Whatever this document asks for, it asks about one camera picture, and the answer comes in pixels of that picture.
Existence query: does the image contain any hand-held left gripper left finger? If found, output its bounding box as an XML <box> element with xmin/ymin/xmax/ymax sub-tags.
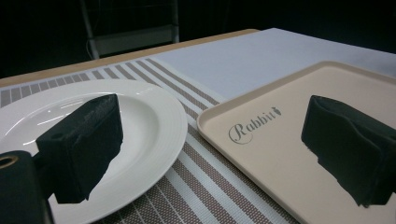
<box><xmin>35</xmin><ymin>93</ymin><xmax>124</xmax><ymax>204</ymax></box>

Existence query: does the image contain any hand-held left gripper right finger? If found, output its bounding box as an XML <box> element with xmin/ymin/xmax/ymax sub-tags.
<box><xmin>300</xmin><ymin>94</ymin><xmax>396</xmax><ymax>209</ymax></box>

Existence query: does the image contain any white round plate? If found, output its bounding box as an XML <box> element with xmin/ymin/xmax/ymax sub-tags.
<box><xmin>0</xmin><ymin>78</ymin><xmax>189</xmax><ymax>224</ymax></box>

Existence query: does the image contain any beige plastic tray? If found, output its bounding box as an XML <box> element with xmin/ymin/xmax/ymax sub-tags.
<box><xmin>196</xmin><ymin>61</ymin><xmax>396</xmax><ymax>224</ymax></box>

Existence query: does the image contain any metal stand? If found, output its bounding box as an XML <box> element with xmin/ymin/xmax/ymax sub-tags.
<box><xmin>78</xmin><ymin>0</ymin><xmax>180</xmax><ymax>60</ymax></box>

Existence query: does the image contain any striped woven placemat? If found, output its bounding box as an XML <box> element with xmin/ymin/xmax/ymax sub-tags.
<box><xmin>0</xmin><ymin>57</ymin><xmax>300</xmax><ymax>224</ymax></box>

